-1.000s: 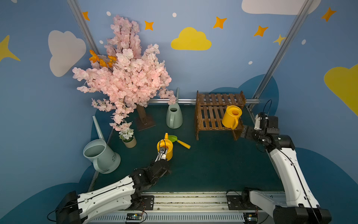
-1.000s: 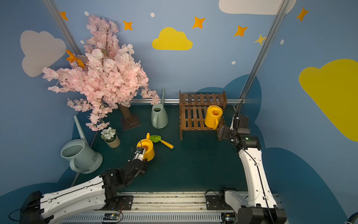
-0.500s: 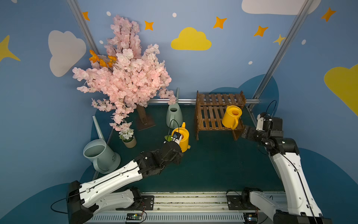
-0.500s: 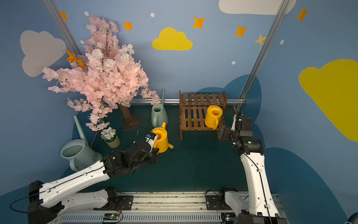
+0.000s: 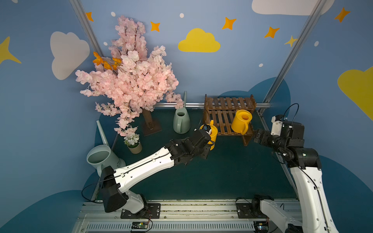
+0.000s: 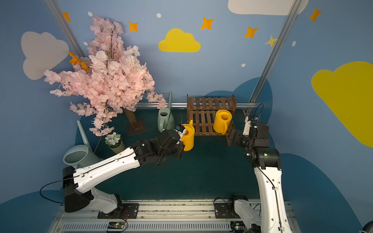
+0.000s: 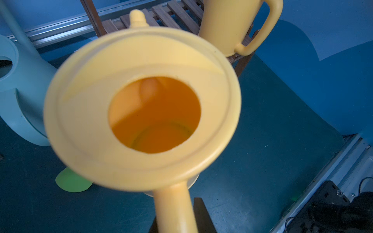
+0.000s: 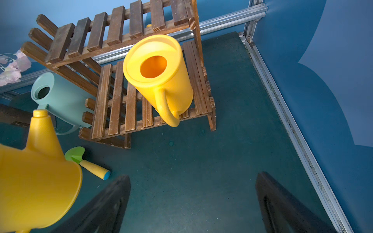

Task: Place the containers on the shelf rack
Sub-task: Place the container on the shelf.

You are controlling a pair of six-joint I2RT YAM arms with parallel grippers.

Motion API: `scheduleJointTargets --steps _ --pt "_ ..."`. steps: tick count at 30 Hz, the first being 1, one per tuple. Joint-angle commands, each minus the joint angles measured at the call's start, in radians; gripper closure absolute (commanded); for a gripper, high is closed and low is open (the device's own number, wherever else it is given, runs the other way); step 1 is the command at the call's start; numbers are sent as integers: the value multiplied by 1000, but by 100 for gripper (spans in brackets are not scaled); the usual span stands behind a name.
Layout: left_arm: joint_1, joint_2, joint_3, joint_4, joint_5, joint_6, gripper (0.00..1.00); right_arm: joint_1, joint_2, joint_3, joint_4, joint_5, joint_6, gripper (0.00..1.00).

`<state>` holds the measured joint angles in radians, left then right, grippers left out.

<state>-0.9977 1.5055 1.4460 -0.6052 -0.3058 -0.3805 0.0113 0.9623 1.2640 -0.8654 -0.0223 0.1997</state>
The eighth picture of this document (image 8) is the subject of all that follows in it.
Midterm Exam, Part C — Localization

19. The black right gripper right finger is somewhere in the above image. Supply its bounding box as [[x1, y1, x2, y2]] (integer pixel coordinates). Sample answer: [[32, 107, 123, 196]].
[[255, 172, 336, 233]]

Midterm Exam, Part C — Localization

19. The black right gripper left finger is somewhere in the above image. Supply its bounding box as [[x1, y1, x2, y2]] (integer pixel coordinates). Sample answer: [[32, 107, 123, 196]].
[[52, 175, 131, 233]]

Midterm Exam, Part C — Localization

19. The yellow watering can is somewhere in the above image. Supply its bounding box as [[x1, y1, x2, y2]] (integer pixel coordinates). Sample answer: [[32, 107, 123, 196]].
[[1, 110, 83, 233], [123, 35, 193, 127]]

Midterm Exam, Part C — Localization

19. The small mint green watering can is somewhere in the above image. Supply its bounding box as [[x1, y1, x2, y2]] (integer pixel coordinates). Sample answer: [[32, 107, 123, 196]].
[[31, 72, 96, 135]]

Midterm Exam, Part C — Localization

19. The brown wooden slatted shelf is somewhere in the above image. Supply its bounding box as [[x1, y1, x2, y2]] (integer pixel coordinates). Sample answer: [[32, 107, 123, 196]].
[[21, 1, 217, 149]]

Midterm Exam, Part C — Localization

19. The pink blossom artificial tree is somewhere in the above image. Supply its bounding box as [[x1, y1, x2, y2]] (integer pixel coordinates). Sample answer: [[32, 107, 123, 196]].
[[1, 50, 32, 86]]

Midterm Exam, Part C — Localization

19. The green trowel yellow handle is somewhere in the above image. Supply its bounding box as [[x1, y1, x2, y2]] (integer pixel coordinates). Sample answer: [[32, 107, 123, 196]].
[[65, 146, 111, 181]]

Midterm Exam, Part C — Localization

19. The aluminium right floor rail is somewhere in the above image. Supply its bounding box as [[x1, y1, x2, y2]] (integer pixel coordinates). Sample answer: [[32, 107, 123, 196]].
[[239, 32, 353, 233]]

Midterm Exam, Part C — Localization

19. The aluminium back frame rail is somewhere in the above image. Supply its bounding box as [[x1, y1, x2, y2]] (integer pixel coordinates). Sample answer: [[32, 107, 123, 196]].
[[0, 2, 269, 94]]

